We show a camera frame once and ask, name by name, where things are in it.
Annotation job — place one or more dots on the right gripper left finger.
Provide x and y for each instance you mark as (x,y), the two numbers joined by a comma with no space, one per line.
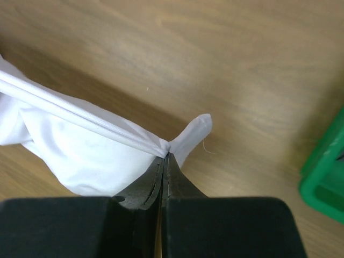
(143,190)

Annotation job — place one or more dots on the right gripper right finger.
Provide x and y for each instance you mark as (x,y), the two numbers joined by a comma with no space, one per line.
(175,184)

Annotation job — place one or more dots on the white t shirt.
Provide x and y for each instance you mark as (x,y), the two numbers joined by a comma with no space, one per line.
(91,151)

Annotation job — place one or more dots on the green plastic bin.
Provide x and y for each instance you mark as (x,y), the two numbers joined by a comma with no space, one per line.
(321,186)

